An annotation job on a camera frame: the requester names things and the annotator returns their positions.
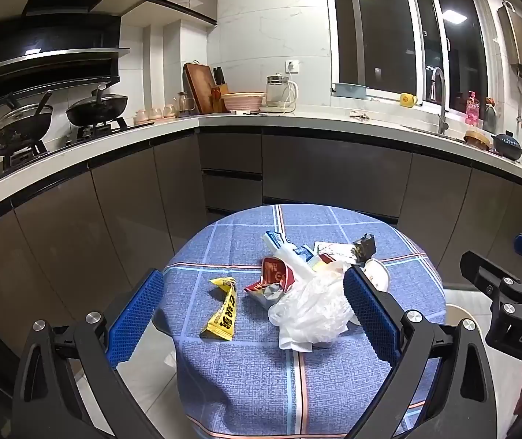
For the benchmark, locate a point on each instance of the small beige jar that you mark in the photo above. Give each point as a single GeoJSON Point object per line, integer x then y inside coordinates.
{"type": "Point", "coordinates": [169, 110]}
{"type": "Point", "coordinates": [155, 113]}
{"type": "Point", "coordinates": [141, 115]}

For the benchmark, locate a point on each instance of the yellow snack wrapper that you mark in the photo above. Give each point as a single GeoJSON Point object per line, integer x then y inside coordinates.
{"type": "Point", "coordinates": [224, 315]}

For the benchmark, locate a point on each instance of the pink soap bottle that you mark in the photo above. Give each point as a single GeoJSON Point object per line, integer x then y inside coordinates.
{"type": "Point", "coordinates": [472, 109]}

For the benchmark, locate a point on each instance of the black range hood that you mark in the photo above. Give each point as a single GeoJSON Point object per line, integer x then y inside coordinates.
{"type": "Point", "coordinates": [37, 45]}

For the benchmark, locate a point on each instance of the white paper cup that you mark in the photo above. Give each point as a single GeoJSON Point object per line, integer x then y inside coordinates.
{"type": "Point", "coordinates": [377, 274]}

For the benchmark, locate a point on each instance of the sliding window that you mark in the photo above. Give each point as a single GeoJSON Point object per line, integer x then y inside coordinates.
{"type": "Point", "coordinates": [380, 23]}

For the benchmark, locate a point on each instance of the white plastic bag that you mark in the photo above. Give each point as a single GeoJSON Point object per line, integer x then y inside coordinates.
{"type": "Point", "coordinates": [311, 311]}

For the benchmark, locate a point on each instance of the glass electric kettle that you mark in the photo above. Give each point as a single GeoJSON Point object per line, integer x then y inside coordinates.
{"type": "Point", "coordinates": [279, 91]}

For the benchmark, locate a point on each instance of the bunch of keys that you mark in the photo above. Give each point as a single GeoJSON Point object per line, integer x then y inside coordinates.
{"type": "Point", "coordinates": [360, 116]}

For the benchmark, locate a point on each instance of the steel faucet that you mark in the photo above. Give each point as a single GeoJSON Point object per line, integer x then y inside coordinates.
{"type": "Point", "coordinates": [441, 119]}

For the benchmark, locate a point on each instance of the glass jar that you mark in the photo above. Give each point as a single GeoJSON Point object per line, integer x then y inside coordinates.
{"type": "Point", "coordinates": [186, 104]}

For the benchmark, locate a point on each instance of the blue plaid tablecloth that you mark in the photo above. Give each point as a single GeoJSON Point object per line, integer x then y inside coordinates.
{"type": "Point", "coordinates": [252, 375]}

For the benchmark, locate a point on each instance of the bamboo steamer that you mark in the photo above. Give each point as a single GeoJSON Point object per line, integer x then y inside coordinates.
{"type": "Point", "coordinates": [477, 138]}

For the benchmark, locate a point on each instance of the blue tray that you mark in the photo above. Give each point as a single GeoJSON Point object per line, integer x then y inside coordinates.
{"type": "Point", "coordinates": [350, 90]}

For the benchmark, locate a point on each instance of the black gas stove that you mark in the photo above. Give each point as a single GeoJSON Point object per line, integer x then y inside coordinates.
{"type": "Point", "coordinates": [18, 160]}

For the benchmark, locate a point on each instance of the wall water heater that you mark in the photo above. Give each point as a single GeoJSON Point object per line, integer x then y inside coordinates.
{"type": "Point", "coordinates": [519, 41]}

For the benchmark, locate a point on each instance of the black crumpled wrapper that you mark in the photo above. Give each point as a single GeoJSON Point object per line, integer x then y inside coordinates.
{"type": "Point", "coordinates": [364, 248]}

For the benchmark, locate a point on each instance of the black wok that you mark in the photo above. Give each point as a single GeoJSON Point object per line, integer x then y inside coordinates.
{"type": "Point", "coordinates": [96, 107]}

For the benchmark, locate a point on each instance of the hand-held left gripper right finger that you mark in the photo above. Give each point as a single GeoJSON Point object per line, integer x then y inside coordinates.
{"type": "Point", "coordinates": [371, 315]}

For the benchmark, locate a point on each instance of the red snack wrapper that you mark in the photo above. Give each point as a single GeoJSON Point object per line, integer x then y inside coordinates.
{"type": "Point", "coordinates": [277, 274]}

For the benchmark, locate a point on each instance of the pink basket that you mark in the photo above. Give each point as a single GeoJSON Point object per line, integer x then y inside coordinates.
{"type": "Point", "coordinates": [243, 100]}

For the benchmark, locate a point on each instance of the dark small bottle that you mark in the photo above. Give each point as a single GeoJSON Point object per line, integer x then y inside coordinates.
{"type": "Point", "coordinates": [490, 114]}

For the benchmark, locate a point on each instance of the wooden cutting board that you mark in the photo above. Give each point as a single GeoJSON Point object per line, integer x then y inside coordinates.
{"type": "Point", "coordinates": [199, 84]}

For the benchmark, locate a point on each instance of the dark blue pot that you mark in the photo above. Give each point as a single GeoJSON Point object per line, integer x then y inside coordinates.
{"type": "Point", "coordinates": [508, 145]}

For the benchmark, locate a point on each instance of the white wall socket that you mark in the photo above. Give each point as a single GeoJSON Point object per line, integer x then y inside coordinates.
{"type": "Point", "coordinates": [293, 66]}

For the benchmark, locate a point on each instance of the yellow mug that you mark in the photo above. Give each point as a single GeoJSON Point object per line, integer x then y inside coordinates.
{"type": "Point", "coordinates": [407, 100]}

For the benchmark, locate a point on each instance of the dark lower kitchen cabinets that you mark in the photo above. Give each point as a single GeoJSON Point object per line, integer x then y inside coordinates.
{"type": "Point", "coordinates": [334, 173]}

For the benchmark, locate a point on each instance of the pan with glass lid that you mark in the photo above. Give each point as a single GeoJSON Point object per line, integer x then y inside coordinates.
{"type": "Point", "coordinates": [18, 132]}

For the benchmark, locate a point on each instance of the blue and white carton box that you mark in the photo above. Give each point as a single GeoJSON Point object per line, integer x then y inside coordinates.
{"type": "Point", "coordinates": [288, 254]}

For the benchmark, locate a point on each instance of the white round stool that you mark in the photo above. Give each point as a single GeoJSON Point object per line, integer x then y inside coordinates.
{"type": "Point", "coordinates": [460, 315]}

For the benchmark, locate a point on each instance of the wooden knife block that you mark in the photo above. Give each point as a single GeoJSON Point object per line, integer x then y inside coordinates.
{"type": "Point", "coordinates": [220, 92]}

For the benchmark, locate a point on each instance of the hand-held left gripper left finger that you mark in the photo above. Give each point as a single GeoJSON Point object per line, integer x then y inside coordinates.
{"type": "Point", "coordinates": [135, 315]}

